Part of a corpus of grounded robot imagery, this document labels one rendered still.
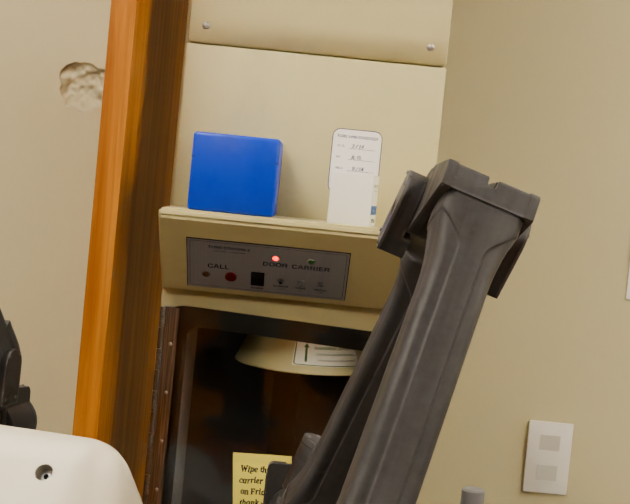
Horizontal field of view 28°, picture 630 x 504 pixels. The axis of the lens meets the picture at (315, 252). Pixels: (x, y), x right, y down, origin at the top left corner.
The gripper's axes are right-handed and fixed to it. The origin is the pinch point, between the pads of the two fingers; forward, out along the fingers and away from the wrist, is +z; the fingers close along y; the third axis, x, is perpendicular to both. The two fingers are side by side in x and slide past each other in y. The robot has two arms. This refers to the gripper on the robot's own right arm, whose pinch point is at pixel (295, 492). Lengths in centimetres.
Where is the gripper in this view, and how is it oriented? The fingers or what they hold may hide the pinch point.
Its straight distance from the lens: 146.4
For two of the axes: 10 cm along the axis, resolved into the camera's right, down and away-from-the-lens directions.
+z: 0.0, -0.5, 10.0
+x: -10.0, -1.0, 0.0
